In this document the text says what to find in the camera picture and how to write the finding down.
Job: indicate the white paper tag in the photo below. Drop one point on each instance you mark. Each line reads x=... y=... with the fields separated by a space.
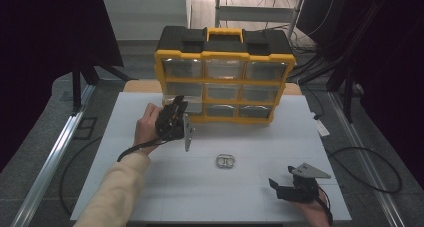
x=322 y=127

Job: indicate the person's left hand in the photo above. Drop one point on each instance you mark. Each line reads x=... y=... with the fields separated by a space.
x=145 y=130

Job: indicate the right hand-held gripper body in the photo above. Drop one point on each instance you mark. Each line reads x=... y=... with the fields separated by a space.
x=301 y=190

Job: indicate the black tripod stand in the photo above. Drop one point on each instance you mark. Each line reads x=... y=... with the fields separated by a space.
x=77 y=87

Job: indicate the black floor frame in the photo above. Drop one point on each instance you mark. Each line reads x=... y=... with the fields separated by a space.
x=85 y=128

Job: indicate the person's right hand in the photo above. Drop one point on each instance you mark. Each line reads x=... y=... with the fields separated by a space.
x=315 y=213

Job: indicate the dark curtain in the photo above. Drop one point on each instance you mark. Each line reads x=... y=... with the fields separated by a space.
x=393 y=70
x=40 y=53

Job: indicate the yellow and black drawer organizer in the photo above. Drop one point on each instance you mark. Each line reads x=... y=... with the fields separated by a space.
x=220 y=42

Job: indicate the grid of clear drawers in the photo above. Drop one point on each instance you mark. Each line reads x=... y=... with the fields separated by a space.
x=223 y=92

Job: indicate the aluminium floor rail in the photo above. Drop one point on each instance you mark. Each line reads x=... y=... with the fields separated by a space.
x=366 y=160
x=50 y=167

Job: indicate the white metal shelf stand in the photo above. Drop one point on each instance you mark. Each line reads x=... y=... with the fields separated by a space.
x=253 y=13

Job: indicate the black metal stand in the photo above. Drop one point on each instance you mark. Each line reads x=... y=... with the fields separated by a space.
x=348 y=97

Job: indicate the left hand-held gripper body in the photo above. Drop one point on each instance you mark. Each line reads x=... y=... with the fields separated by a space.
x=170 y=125

